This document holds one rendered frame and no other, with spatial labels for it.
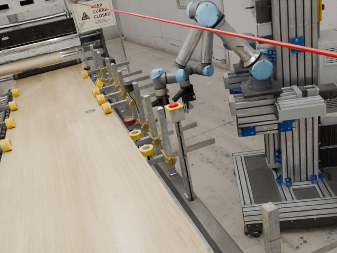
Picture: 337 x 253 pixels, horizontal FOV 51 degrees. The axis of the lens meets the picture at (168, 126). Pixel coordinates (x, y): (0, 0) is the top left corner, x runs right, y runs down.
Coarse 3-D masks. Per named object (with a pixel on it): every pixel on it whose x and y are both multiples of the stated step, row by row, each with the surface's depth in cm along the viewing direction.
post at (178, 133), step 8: (176, 128) 165; (176, 136) 167; (176, 144) 172; (184, 144) 169; (184, 152) 171; (184, 160) 172; (184, 168) 174; (184, 176) 176; (184, 184) 180; (192, 184) 179; (192, 192) 181
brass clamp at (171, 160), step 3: (162, 150) 207; (162, 153) 204; (165, 156) 200; (171, 156) 199; (174, 156) 199; (165, 159) 201; (168, 159) 197; (171, 159) 197; (174, 159) 198; (165, 162) 203; (168, 162) 197; (171, 162) 198; (174, 162) 198; (171, 165) 198
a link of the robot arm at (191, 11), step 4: (192, 4) 236; (196, 4) 233; (188, 8) 239; (192, 8) 235; (196, 8) 231; (188, 12) 239; (192, 12) 236; (188, 16) 242; (192, 16) 239; (224, 44) 261; (228, 48) 266
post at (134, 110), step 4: (128, 80) 255; (132, 92) 258; (128, 96) 260; (132, 96) 259; (132, 108) 263; (132, 112) 264; (136, 112) 265; (136, 116) 266; (136, 120) 267; (136, 128) 269; (140, 128) 270
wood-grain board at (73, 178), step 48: (48, 96) 334; (48, 144) 230; (96, 144) 216; (0, 192) 184; (48, 192) 175; (96, 192) 167; (144, 192) 160; (0, 240) 147; (48, 240) 141; (96, 240) 136; (144, 240) 131; (192, 240) 127
